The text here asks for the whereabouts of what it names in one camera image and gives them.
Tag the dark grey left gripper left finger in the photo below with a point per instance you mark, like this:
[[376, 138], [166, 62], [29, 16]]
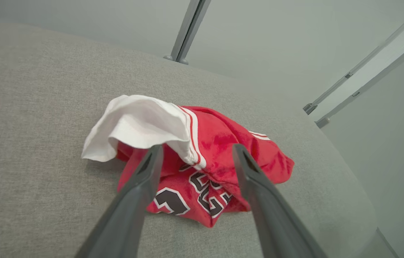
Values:
[[126, 215]]

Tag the grey fabric sofa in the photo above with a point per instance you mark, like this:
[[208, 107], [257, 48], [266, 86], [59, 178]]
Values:
[[44, 143]]

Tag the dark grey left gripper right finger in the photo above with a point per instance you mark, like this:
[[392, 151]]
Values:
[[273, 215]]

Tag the grey partition frame rail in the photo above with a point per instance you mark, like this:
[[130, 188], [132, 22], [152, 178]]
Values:
[[377, 79], [363, 62]]

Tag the grey partition post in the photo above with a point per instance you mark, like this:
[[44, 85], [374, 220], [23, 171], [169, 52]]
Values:
[[189, 28]]

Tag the red jersey shirt white sleeves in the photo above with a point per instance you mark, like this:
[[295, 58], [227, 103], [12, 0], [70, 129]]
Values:
[[219, 143]]

